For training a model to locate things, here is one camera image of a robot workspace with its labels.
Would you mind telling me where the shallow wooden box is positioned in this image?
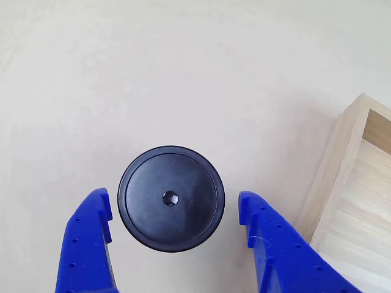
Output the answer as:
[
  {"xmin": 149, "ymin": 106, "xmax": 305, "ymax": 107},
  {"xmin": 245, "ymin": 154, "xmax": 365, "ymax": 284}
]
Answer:
[{"xmin": 301, "ymin": 93, "xmax": 391, "ymax": 293}]

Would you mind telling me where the black cylinder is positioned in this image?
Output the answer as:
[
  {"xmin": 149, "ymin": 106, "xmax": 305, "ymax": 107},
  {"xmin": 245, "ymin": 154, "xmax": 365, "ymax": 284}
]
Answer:
[{"xmin": 117, "ymin": 145, "xmax": 226, "ymax": 253}]

